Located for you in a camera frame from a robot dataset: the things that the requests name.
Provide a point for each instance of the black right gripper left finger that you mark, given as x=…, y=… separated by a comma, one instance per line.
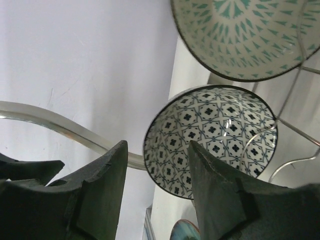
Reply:
x=84, y=205

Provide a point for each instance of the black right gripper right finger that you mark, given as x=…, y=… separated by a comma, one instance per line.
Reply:
x=231, y=205

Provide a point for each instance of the dark blue patterned bowl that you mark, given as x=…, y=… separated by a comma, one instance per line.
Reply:
x=232, y=123

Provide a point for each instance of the teal patterned white bowl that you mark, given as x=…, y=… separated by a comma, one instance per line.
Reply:
x=249, y=40

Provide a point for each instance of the blue glazed ceramic plate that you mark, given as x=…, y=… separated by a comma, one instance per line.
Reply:
x=183, y=229

